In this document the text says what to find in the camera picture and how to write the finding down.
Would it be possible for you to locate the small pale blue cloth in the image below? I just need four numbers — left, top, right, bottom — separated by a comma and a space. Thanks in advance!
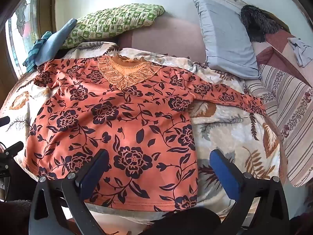
287, 37, 313, 67

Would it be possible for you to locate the grey folded cloth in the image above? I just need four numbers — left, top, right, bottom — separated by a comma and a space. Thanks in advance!
193, 0, 260, 80

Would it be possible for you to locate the light blue garment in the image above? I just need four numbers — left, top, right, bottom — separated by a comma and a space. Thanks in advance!
34, 18, 77, 66

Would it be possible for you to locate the green patterned pillow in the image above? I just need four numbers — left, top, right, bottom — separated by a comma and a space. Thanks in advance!
61, 3, 165, 49

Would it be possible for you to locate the orange floral shirt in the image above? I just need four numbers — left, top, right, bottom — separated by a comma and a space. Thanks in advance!
24, 55, 267, 212

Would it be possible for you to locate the mauve bed sheet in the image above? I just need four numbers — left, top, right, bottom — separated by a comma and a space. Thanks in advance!
117, 15, 208, 63

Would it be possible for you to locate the dark furry item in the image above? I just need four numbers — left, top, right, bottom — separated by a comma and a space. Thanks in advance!
240, 4, 280, 42

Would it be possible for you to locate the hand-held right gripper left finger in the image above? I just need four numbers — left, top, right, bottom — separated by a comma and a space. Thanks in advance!
29, 149, 110, 235

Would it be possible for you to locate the striped floral bed sheet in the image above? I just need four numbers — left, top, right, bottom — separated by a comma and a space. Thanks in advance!
245, 64, 313, 188

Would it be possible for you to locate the teal striped cloth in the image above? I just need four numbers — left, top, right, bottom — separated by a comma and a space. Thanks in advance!
23, 31, 53, 73

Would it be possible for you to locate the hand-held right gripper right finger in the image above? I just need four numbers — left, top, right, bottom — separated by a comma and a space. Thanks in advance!
210, 149, 290, 235

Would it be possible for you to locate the pink patchwork quilt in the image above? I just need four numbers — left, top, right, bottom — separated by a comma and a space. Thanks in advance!
252, 29, 313, 86

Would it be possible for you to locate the leaf print fleece blanket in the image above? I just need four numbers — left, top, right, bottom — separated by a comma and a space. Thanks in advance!
0, 42, 282, 223

